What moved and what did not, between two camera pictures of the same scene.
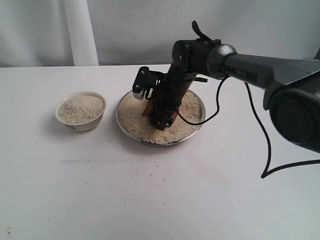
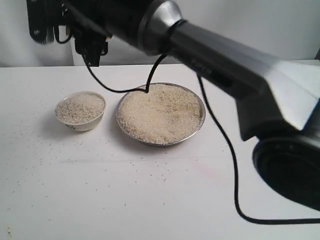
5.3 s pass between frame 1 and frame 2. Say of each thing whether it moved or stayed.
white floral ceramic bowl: stayed
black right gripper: moved
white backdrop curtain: stayed
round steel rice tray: stayed
